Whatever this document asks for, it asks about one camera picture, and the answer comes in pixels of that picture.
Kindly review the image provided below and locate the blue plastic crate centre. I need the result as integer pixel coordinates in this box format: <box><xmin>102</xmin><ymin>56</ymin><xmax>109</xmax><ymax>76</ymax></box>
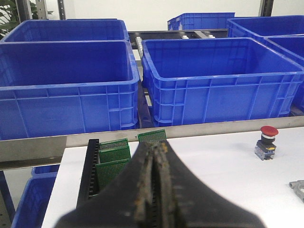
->
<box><xmin>142</xmin><ymin>38</ymin><xmax>304</xmax><ymax>126</ymax></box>

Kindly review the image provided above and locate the black slotted board rack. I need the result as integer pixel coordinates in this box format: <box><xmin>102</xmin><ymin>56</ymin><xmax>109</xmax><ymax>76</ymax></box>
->
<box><xmin>76</xmin><ymin>139</ymin><xmax>99</xmax><ymax>208</ymax></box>

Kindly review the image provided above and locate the blue crate rear left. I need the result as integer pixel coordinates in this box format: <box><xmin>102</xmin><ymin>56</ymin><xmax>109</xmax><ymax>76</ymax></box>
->
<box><xmin>1</xmin><ymin>19</ymin><xmax>129</xmax><ymax>42</ymax></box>

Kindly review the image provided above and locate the green perforated board rear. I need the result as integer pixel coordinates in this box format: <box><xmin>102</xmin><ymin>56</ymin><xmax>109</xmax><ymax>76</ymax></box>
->
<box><xmin>137</xmin><ymin>129</ymin><xmax>167</xmax><ymax>145</ymax></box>

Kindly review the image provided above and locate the red emergency stop button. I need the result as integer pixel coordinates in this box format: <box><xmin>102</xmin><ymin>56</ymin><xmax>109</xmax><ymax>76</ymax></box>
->
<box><xmin>255</xmin><ymin>125</ymin><xmax>279</xmax><ymax>161</ymax></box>

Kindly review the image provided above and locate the green plant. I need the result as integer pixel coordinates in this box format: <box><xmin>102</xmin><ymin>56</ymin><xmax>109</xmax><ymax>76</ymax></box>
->
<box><xmin>0</xmin><ymin>0</ymin><xmax>38</xmax><ymax>40</ymax></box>

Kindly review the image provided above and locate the blue plastic crate left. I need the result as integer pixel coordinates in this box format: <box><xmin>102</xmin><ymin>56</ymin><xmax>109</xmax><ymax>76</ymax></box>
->
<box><xmin>0</xmin><ymin>40</ymin><xmax>139</xmax><ymax>140</ymax></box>

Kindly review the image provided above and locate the grey metal clamp block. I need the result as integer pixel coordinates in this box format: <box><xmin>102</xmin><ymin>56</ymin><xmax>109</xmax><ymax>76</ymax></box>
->
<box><xmin>289</xmin><ymin>180</ymin><xmax>304</xmax><ymax>202</ymax></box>

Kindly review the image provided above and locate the blue crate under table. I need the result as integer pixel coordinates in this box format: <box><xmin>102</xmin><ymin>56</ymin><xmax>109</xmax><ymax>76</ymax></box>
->
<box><xmin>11</xmin><ymin>164</ymin><xmax>59</xmax><ymax>228</ymax></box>

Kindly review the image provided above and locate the blue crate far background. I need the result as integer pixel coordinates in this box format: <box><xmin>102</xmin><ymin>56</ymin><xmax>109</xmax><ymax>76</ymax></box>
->
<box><xmin>167</xmin><ymin>12</ymin><xmax>235</xmax><ymax>30</ymax></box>

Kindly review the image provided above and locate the metal shelf frame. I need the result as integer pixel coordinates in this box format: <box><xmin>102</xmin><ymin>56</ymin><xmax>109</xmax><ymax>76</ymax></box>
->
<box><xmin>15</xmin><ymin>0</ymin><xmax>66</xmax><ymax>22</ymax></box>

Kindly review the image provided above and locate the green perforated board left-middle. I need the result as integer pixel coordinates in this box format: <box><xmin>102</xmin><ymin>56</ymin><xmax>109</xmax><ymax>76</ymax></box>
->
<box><xmin>99</xmin><ymin>146</ymin><xmax>131</xmax><ymax>163</ymax></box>

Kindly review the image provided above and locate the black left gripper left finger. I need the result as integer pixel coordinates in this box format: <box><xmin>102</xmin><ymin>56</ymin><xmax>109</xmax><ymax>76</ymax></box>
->
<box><xmin>55</xmin><ymin>142</ymin><xmax>157</xmax><ymax>228</ymax></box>

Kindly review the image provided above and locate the green perforated board left-rear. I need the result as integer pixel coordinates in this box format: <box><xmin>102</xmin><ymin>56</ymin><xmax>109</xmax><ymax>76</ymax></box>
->
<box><xmin>99</xmin><ymin>138</ymin><xmax>129</xmax><ymax>152</ymax></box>

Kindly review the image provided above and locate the green perforated board far-left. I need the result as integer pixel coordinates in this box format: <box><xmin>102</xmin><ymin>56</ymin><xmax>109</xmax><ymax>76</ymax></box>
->
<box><xmin>95</xmin><ymin>158</ymin><xmax>130</xmax><ymax>190</ymax></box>

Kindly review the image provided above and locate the blue crate rear right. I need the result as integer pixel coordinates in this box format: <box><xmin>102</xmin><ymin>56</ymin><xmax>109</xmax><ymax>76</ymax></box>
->
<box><xmin>228</xmin><ymin>15</ymin><xmax>304</xmax><ymax>39</ymax></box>

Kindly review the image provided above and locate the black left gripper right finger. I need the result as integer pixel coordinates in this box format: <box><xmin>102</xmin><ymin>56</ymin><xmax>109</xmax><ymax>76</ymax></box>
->
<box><xmin>153</xmin><ymin>141</ymin><xmax>265</xmax><ymax>228</ymax></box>

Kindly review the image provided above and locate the blue plastic crate right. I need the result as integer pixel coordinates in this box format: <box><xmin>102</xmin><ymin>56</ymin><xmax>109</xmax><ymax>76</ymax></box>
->
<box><xmin>265</xmin><ymin>34</ymin><xmax>304</xmax><ymax>112</ymax></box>

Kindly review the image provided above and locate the blue plastic crate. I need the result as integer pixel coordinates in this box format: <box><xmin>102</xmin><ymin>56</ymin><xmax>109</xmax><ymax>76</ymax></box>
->
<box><xmin>0</xmin><ymin>40</ymin><xmax>139</xmax><ymax>140</ymax></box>
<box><xmin>265</xmin><ymin>34</ymin><xmax>304</xmax><ymax>112</ymax></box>
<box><xmin>142</xmin><ymin>38</ymin><xmax>304</xmax><ymax>126</ymax></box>

